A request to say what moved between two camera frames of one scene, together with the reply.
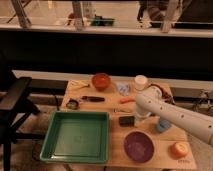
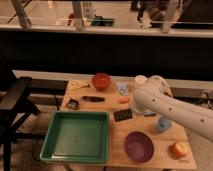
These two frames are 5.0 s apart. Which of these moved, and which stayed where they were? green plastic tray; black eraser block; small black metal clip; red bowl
Moved: black eraser block
Stayed: green plastic tray; red bowl; small black metal clip
